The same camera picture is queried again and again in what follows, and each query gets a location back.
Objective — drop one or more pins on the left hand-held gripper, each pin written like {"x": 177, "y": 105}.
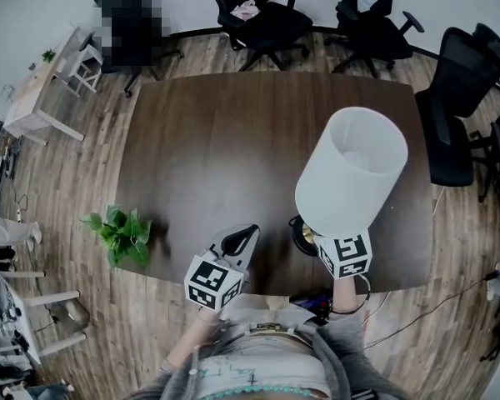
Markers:
{"x": 212, "y": 281}

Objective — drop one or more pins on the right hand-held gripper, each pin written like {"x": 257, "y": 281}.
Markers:
{"x": 346, "y": 252}

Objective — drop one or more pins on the white table lamp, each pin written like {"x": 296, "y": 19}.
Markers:
{"x": 350, "y": 181}

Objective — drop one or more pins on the person's left forearm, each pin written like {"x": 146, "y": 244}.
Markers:
{"x": 196, "y": 336}

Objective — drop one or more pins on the person's right forearm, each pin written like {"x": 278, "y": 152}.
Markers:
{"x": 343, "y": 294}

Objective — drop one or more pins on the gold buckle belt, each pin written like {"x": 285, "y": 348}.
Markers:
{"x": 271, "y": 327}

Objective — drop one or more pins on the person's grey cardigan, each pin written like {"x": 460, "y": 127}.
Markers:
{"x": 350, "y": 348}

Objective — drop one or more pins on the green plant in white pot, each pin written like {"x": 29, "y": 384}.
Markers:
{"x": 125, "y": 231}

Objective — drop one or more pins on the person's white printed shirt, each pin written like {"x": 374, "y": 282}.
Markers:
{"x": 266, "y": 361}

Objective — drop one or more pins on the white workbench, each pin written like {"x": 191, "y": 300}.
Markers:
{"x": 29, "y": 340}

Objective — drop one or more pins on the pink crumpled cloth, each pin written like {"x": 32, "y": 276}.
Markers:
{"x": 246, "y": 10}

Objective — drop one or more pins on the white stool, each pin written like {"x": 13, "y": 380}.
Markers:
{"x": 89, "y": 54}

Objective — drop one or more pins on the light wooden white-legged table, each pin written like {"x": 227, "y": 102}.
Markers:
{"x": 29, "y": 98}

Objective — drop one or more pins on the small green table plant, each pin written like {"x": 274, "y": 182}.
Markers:
{"x": 48, "y": 56}

